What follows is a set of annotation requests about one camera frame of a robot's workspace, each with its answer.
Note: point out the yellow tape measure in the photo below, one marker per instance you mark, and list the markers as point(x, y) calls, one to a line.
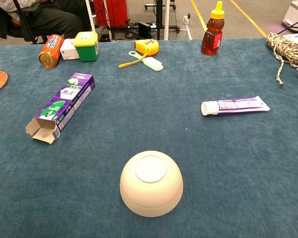
point(147, 47)

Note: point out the red cabinet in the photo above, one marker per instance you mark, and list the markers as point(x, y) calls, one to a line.
point(116, 12)

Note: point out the blue table cloth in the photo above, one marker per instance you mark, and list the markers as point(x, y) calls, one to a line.
point(139, 119)

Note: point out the black chair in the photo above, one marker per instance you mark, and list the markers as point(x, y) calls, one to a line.
point(25, 23)

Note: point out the honey bottle yellow cap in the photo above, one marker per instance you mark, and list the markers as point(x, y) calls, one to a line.
point(211, 37)

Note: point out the white machine housing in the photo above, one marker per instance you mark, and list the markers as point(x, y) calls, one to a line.
point(296, 15)

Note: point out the purple white toothpaste tube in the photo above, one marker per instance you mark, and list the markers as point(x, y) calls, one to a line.
point(238, 105)

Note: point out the white power strip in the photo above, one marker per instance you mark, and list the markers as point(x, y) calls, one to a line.
point(187, 24)

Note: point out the small white cardboard box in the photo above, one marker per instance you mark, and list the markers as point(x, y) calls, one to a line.
point(67, 52)

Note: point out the green container yellow lid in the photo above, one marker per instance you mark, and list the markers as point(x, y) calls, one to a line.
point(87, 50)

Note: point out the black wheeled stand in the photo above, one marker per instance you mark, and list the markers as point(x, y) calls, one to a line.
point(159, 19)

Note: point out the white upturned bowl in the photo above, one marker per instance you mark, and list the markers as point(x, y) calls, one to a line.
point(151, 188)

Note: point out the pale green scrub brush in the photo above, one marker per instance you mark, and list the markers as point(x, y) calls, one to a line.
point(152, 63)

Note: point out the black box device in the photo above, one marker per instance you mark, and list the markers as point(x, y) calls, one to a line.
point(144, 29)

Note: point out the orange metal can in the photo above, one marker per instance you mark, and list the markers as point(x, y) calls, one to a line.
point(51, 49)

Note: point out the purple toothpaste carton box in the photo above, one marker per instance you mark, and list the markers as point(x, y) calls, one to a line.
point(69, 94)

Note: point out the seated person dark trousers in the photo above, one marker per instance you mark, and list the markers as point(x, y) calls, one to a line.
point(54, 19)

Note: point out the white metal pole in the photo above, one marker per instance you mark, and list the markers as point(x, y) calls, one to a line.
point(90, 15)
point(166, 19)

